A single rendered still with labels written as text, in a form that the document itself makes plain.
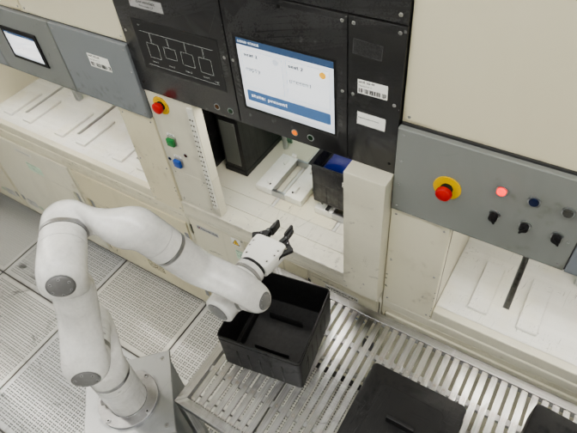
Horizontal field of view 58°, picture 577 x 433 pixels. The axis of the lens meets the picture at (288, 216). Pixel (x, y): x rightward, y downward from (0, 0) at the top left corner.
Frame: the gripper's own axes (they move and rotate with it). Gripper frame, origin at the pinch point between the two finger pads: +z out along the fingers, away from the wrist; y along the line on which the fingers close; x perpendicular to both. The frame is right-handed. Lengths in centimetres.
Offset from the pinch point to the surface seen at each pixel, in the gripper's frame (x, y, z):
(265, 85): 37.0, -10.5, 15.0
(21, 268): -119, -184, -16
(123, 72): 26, -67, 15
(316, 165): -7.1, -8.7, 35.0
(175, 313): -119, -83, 5
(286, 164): -29, -32, 50
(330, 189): -16.1, -3.4, 34.7
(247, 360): -35.8, -0.1, -26.5
